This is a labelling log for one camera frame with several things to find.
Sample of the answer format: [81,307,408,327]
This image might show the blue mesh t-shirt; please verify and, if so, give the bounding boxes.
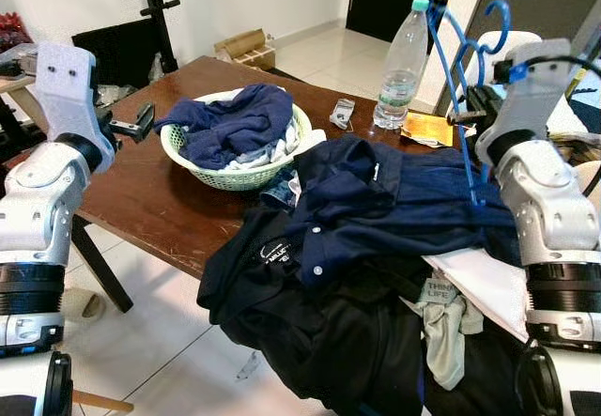
[155,83,297,171]

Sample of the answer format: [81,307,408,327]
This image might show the orange paper packet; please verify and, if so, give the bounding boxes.
[401,111,456,147]

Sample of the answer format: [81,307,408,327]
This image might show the clear plastic water bottle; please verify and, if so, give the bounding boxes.
[373,0,431,131]

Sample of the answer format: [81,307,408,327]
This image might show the black flat panel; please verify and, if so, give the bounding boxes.
[72,17,170,88]

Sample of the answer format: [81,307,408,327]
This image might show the brown wooden table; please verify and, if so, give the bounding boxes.
[0,54,527,316]

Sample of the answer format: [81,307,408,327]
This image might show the navy button polo shirt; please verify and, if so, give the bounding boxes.
[282,134,522,290]

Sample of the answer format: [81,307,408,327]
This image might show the light green plastic basket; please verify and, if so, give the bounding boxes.
[160,92,314,192]

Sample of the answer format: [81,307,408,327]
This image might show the black pole stand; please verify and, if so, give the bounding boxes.
[139,0,181,74]

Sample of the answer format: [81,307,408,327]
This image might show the small silver packet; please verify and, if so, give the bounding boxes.
[329,99,356,133]

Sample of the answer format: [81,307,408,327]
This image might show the red bundle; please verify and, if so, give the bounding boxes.
[0,10,31,53]

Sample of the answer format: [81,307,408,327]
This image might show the white cloth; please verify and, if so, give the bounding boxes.
[423,247,532,342]

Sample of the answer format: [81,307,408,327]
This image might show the grey-green printed t-shirt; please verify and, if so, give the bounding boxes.
[404,275,485,391]

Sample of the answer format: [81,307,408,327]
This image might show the black shirt with white logo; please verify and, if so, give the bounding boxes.
[197,200,527,416]

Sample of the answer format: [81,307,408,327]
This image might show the wooden stick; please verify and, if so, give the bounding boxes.
[73,390,135,415]

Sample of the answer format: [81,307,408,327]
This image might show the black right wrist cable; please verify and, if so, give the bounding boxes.
[507,53,601,86]

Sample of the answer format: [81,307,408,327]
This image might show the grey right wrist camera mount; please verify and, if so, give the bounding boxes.
[486,39,576,145]

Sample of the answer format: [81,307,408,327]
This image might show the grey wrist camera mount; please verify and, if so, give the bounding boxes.
[34,42,100,146]
[486,39,576,145]

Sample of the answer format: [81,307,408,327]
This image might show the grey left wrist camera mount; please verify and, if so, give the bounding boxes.
[34,42,100,146]

